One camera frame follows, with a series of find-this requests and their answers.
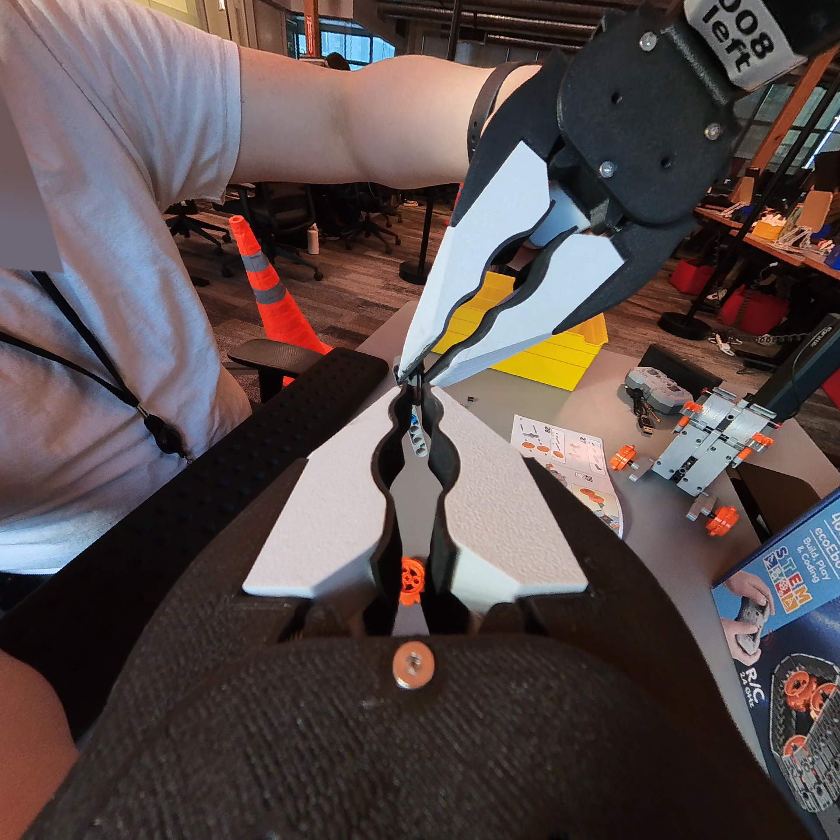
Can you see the person's left forearm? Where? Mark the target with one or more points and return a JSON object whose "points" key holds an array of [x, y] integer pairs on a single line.
{"points": [[368, 118]]}

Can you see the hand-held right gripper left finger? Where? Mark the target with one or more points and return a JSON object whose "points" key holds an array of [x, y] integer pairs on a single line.
{"points": [[315, 525]]}

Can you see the grey desk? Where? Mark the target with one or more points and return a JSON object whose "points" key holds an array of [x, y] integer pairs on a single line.
{"points": [[670, 525]]}

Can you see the yellow plastic parts bin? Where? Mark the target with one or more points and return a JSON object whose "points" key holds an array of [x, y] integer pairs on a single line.
{"points": [[551, 348]]}

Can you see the partly built toy robot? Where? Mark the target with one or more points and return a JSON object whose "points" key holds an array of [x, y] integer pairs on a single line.
{"points": [[709, 440]]}

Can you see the grey battery box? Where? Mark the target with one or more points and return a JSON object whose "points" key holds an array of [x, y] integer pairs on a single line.
{"points": [[659, 389]]}

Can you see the grey beam with blue pin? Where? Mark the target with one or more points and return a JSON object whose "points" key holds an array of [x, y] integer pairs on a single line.
{"points": [[418, 427]]}

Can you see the orange toy wheel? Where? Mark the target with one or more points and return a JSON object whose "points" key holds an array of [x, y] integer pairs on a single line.
{"points": [[411, 578]]}

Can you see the red bag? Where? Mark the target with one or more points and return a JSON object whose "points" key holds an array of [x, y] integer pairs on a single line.
{"points": [[751, 309], [692, 276]]}

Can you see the blue robot kit box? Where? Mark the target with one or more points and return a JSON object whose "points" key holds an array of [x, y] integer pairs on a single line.
{"points": [[788, 656]]}

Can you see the orange traffic cone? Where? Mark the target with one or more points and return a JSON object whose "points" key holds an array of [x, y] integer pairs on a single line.
{"points": [[269, 295]]}

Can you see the black chair armrest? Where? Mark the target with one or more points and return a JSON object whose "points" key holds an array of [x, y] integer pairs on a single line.
{"points": [[276, 357]]}

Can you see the black upright device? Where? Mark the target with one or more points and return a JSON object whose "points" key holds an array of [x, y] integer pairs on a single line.
{"points": [[801, 368]]}

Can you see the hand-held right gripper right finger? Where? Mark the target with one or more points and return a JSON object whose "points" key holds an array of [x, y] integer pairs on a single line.
{"points": [[512, 525]]}

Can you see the person's white shirt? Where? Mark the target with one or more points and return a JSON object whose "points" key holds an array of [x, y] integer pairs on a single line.
{"points": [[92, 263]]}

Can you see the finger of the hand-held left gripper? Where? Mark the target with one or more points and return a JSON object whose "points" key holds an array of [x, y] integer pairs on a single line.
{"points": [[551, 295], [492, 230]]}

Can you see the black wristband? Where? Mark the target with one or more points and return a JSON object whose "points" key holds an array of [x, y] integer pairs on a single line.
{"points": [[488, 112]]}

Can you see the instruction booklet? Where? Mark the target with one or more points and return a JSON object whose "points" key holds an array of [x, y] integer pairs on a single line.
{"points": [[571, 460]]}

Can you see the wooden desk with black legs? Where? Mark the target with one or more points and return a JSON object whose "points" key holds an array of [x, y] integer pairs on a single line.
{"points": [[775, 236]]}

